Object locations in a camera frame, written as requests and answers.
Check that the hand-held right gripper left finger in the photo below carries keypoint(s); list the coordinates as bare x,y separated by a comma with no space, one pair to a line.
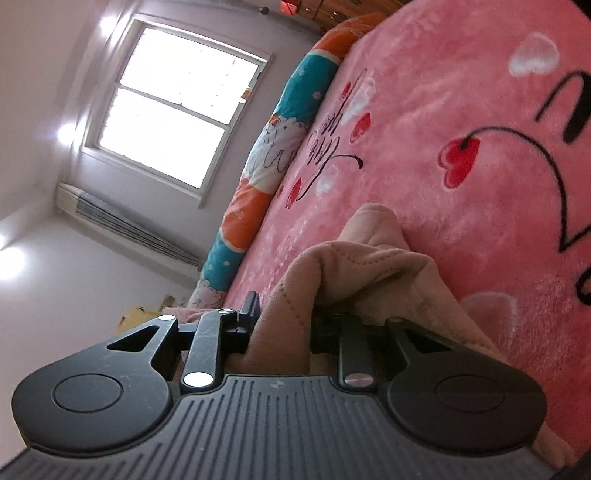
251,307

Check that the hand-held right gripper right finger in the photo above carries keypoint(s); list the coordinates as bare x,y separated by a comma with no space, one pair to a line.
348,337

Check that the pink quilted jacket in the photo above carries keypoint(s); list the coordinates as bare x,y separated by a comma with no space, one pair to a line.
360,267

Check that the yellow cloth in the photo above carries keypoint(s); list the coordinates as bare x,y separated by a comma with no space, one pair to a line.
136,316

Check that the pink printed blanket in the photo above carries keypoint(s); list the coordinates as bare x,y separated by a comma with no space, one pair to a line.
461,207

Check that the white framed window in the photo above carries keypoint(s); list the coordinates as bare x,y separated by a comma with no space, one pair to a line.
175,115

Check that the colourful cartoon bolster pillow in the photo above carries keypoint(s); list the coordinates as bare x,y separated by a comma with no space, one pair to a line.
295,101

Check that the wooden cabinet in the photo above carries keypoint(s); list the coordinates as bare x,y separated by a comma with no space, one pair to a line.
332,9

